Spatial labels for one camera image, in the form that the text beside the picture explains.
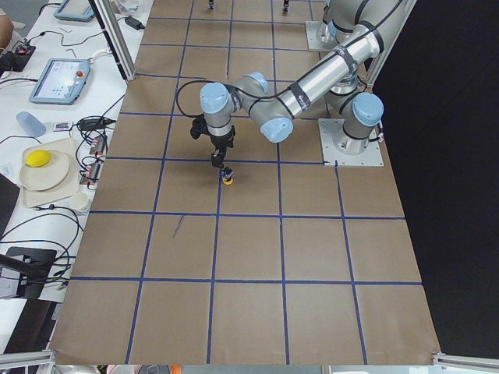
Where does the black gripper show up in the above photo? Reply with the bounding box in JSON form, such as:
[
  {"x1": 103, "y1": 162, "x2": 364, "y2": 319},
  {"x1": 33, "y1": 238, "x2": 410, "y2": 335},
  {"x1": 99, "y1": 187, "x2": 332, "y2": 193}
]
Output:
[{"x1": 207, "y1": 126, "x2": 235, "y2": 168}]

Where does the white paper cup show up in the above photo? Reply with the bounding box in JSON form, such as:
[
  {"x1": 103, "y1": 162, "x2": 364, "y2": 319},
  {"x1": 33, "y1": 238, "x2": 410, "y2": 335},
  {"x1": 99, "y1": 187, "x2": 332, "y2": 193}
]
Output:
[{"x1": 69, "y1": 192, "x2": 92, "y2": 213}]

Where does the beige tray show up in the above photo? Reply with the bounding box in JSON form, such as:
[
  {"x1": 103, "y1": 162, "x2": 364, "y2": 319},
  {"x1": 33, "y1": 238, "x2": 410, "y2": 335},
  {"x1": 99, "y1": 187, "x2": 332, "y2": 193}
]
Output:
[{"x1": 19, "y1": 138, "x2": 80, "y2": 208}]

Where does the black power adapter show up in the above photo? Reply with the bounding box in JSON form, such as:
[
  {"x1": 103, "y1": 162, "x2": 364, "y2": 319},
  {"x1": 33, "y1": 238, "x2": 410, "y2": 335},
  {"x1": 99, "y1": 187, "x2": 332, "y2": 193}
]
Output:
[{"x1": 125, "y1": 16, "x2": 145, "y2": 30}]

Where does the blue teach pendant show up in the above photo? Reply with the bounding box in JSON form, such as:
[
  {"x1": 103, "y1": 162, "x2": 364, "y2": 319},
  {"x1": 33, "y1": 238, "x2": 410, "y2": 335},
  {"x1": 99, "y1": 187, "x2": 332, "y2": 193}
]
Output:
[
  {"x1": 54, "y1": 0, "x2": 94, "y2": 22},
  {"x1": 29, "y1": 58, "x2": 90, "y2": 105}
]

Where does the yellow lemon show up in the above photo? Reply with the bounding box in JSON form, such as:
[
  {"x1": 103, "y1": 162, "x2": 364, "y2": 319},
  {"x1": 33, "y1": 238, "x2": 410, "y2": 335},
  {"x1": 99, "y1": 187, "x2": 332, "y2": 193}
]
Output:
[{"x1": 25, "y1": 150, "x2": 51, "y2": 168}]

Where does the beige plate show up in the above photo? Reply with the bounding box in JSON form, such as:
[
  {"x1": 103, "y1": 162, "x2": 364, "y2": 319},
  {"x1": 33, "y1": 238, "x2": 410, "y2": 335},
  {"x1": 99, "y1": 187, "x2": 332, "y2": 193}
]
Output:
[{"x1": 19, "y1": 151, "x2": 70, "y2": 191}]

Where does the blue plastic cup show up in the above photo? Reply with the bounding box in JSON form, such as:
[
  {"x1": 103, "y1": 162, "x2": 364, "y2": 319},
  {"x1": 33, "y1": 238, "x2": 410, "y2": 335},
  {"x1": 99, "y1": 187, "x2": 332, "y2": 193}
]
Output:
[{"x1": 16, "y1": 111, "x2": 46, "y2": 137}]

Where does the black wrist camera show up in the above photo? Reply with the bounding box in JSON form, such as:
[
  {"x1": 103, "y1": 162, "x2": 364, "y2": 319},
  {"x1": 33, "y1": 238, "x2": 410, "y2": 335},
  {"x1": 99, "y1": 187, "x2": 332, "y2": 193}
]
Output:
[{"x1": 190, "y1": 115, "x2": 210, "y2": 139}]

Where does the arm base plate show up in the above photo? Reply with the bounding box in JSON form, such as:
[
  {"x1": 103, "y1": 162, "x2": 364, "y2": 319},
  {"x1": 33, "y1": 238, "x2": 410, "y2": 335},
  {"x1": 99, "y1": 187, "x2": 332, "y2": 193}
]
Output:
[
  {"x1": 318, "y1": 118, "x2": 384, "y2": 168},
  {"x1": 305, "y1": 20, "x2": 336, "y2": 51}
]

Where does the aluminium frame post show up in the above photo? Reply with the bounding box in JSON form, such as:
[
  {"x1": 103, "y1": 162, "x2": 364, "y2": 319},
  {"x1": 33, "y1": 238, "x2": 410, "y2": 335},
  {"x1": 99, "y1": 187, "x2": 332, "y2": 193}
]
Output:
[{"x1": 89, "y1": 0, "x2": 136, "y2": 81}]

